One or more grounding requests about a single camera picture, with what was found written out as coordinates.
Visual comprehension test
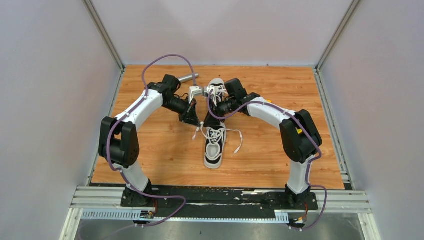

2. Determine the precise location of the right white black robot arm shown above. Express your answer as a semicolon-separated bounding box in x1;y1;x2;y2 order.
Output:
203;78;323;209

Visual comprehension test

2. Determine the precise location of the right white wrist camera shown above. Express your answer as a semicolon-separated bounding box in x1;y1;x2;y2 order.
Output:
203;85;216;97

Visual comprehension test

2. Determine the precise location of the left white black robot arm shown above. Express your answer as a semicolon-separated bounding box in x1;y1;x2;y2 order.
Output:
98;74;203;207

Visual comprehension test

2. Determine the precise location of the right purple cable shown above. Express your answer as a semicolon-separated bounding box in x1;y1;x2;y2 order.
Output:
206;89;329;232

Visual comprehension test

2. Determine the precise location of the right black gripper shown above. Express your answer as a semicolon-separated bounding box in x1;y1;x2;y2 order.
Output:
203;97;236;128

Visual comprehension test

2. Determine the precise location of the black white sneaker with laces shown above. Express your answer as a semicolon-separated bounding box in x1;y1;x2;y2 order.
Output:
207;78;228;107

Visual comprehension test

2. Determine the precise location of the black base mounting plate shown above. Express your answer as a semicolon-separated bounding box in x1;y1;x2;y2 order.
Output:
120;186;319;222

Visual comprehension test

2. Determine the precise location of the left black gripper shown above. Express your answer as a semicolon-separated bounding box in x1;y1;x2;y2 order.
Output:
163;96;202;128

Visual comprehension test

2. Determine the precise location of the grey metal cylinder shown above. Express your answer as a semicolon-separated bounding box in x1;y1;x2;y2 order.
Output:
177;73;199;83

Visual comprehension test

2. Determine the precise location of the aluminium frame rail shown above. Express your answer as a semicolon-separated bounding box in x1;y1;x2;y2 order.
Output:
60;185;381;240

